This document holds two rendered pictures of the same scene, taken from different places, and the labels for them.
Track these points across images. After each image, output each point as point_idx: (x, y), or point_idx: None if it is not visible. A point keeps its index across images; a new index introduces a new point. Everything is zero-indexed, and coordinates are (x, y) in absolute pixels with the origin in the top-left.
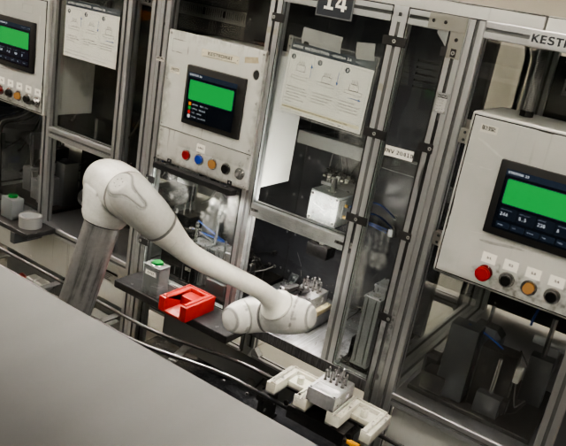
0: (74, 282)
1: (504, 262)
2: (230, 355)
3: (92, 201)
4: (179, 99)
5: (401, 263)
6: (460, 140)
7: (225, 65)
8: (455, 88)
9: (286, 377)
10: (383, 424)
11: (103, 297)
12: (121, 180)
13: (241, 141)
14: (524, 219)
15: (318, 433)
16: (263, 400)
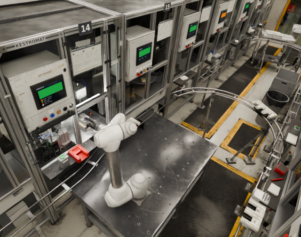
0: (120, 166)
1: (139, 69)
2: None
3: (118, 143)
4: (31, 103)
5: (120, 87)
6: (125, 49)
7: (49, 75)
8: (122, 36)
9: None
10: (134, 119)
11: (18, 201)
12: (133, 126)
13: (67, 95)
14: (142, 58)
15: None
16: None
